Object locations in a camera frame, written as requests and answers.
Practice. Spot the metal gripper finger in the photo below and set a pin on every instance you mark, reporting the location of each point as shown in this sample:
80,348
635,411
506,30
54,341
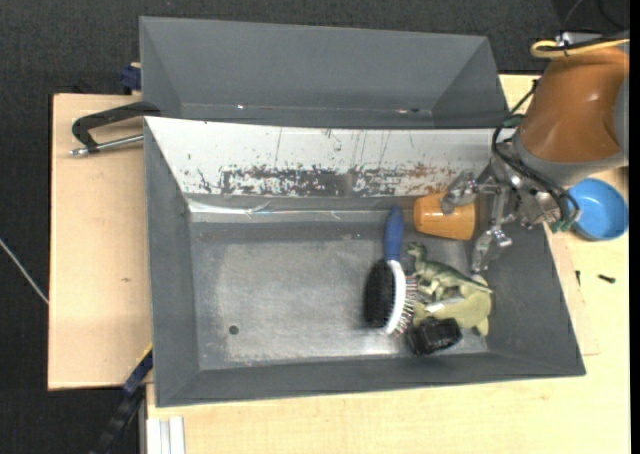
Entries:
492,242
460,191

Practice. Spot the orange cup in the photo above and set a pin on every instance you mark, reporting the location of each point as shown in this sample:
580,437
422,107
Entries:
442,224

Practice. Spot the green toy dinosaur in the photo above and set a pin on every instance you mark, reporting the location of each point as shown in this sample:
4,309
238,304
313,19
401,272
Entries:
440,274

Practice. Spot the blue bowl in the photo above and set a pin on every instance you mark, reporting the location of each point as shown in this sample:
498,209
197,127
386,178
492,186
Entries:
602,214

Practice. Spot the black box-shaped thing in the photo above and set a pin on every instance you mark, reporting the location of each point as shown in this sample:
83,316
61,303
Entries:
434,336

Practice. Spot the small black screw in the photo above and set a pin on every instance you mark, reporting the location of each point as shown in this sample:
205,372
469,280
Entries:
607,279

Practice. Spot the blue and white hairbrush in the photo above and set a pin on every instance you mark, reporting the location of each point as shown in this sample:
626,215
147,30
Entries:
382,292

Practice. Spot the grey metal bin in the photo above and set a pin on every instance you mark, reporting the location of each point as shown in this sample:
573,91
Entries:
290,292

